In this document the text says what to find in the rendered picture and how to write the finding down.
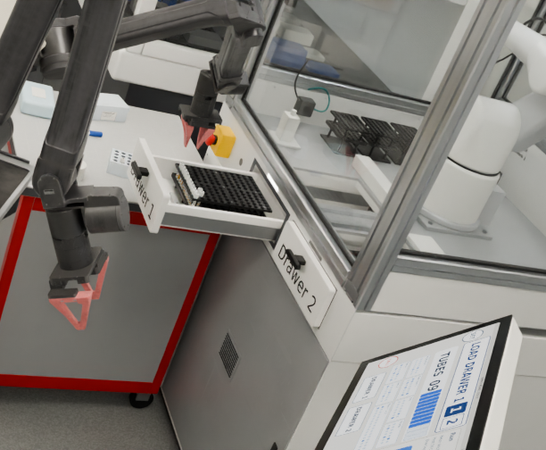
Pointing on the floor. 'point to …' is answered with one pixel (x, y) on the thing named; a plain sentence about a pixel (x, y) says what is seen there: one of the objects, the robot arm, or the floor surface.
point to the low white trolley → (74, 365)
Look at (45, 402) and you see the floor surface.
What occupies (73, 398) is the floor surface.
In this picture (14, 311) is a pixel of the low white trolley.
